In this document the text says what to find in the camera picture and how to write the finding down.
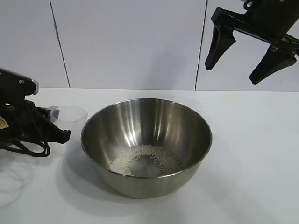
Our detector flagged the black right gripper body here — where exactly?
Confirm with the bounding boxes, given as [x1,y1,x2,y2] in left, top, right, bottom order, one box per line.
[210,0,299,56]

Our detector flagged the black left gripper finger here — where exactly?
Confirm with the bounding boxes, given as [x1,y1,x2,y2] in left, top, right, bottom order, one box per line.
[40,106,61,124]
[34,112,72,144]

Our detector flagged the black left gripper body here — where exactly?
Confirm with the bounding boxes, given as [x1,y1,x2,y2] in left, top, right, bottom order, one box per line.
[11,95,41,139]

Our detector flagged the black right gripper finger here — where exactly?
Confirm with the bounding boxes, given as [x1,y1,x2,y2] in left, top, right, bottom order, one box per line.
[249,45,297,86]
[204,22,237,70]

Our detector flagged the clear plastic measuring cup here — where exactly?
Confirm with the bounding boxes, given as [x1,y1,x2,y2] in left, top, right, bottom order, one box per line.
[46,105,89,154]

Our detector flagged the white rice grains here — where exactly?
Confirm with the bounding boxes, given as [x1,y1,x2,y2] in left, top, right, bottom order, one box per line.
[108,144,185,176]

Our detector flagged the stainless steel mixing bowl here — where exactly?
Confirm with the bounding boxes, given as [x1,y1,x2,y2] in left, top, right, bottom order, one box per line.
[80,98,214,199]

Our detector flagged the yellow warning label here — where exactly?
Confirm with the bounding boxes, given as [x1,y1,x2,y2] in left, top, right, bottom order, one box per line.
[0,116,9,131]

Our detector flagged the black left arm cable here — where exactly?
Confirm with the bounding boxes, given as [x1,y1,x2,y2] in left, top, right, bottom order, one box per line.
[0,100,51,158]

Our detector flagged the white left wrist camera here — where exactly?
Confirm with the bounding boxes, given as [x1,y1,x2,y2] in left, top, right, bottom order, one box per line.
[0,67,40,96]

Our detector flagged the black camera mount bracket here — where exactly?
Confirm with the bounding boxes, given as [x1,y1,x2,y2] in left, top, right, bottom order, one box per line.
[0,69,36,97]

